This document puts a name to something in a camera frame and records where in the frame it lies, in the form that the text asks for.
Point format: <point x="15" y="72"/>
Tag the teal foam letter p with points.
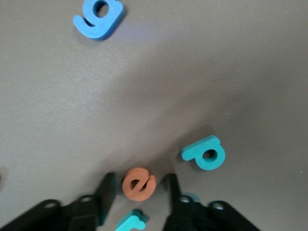
<point x="192" y="152"/>

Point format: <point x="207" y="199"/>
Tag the teal foam letter r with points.
<point x="130" y="222"/>

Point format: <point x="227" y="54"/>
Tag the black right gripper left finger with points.
<point x="79" y="216"/>

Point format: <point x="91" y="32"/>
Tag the blue foam letter g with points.
<point x="96" y="29"/>

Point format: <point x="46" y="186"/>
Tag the brown table cover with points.
<point x="168" y="72"/>

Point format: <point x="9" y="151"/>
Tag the orange foam letter e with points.
<point x="126" y="187"/>

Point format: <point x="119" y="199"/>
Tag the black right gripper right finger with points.
<point x="192" y="216"/>

